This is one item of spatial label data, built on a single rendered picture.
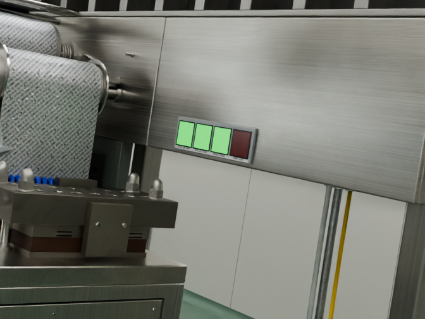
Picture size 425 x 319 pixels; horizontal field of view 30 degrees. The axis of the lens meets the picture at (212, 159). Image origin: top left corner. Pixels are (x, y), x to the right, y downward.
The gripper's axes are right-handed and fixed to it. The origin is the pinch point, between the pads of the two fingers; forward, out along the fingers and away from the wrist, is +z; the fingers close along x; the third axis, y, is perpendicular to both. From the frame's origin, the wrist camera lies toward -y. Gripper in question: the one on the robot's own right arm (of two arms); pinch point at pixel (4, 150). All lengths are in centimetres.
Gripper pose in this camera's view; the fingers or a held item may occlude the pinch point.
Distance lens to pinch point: 176.6
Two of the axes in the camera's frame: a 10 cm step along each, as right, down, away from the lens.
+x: -6.3, -1.4, 7.6
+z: 7.6, 0.8, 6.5
